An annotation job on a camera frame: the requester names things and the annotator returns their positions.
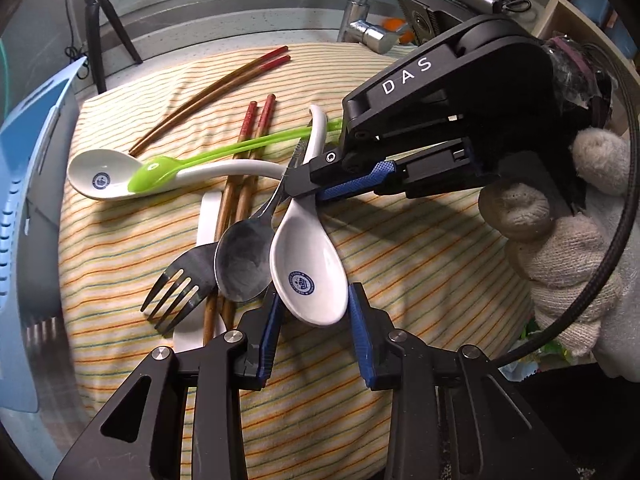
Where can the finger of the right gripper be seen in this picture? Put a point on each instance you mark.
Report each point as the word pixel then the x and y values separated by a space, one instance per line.
pixel 337 175

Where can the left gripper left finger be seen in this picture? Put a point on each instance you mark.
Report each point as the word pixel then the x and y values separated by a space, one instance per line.
pixel 261 328

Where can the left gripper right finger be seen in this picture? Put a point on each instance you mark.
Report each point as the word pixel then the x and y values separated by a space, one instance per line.
pixel 379 367

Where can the white ceramic spoon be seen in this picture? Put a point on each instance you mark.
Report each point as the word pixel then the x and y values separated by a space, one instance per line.
pixel 305 267
pixel 105 174

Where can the dark metal spoon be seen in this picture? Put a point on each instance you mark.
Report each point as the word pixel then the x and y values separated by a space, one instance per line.
pixel 241 260

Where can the dark metal fork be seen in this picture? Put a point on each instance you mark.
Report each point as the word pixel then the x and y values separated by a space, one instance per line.
pixel 178 290

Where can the green plastic spoon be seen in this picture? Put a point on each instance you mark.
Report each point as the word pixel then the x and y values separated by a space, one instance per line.
pixel 160 170

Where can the right white gloved hand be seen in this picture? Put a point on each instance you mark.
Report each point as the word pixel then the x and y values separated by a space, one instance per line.
pixel 558 255

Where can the white flat utensil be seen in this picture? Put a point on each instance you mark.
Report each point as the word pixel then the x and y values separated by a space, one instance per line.
pixel 188 334

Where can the wooden shelf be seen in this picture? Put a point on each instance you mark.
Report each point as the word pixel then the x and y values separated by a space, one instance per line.
pixel 593 21

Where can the red-tipped chopstick middle left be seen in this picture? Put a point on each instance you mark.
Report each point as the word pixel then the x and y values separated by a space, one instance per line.
pixel 225 212

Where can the red-tipped chopstick upper pair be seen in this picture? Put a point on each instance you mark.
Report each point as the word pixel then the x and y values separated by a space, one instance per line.
pixel 210 95

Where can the chrome faucet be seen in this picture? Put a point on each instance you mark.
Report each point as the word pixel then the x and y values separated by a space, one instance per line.
pixel 355 27

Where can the orange fruit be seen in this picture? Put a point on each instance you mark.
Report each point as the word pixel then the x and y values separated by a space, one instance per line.
pixel 400 28

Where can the blue plastic drain basket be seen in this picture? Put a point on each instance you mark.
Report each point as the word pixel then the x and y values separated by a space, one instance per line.
pixel 35 144

